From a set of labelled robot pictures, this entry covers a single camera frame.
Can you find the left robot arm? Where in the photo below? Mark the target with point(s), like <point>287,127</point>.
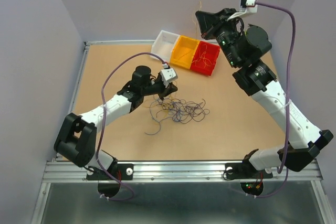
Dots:
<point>76,140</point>

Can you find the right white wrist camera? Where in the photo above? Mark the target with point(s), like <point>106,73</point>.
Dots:
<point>246,8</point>

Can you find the aluminium front rail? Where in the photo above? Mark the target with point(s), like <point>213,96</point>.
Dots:
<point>146,172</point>

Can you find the red plastic bin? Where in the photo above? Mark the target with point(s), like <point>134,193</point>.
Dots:
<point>205,58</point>

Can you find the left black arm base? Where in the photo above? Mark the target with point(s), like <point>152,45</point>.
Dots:
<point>121,171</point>

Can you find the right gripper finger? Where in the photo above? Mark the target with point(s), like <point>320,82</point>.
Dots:
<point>211,33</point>
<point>206,20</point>

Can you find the yellow plastic bin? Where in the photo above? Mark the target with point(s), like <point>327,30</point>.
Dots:
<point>184,51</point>

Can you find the white plastic bin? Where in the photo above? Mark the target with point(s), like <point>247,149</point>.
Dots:
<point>164,44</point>

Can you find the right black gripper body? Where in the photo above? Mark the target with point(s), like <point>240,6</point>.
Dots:
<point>229,36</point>

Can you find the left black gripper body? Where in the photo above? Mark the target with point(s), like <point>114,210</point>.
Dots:
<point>154,87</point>

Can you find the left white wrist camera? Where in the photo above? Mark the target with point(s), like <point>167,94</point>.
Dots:
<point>168,74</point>

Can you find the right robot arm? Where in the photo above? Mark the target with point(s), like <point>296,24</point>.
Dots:
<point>303,140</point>

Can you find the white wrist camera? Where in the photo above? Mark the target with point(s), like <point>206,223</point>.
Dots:
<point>246,8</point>
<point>168,74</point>

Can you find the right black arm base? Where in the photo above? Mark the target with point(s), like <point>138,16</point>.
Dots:
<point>243,170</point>

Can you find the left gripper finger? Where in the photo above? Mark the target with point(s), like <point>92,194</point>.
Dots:
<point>172,89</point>
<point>163,95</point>

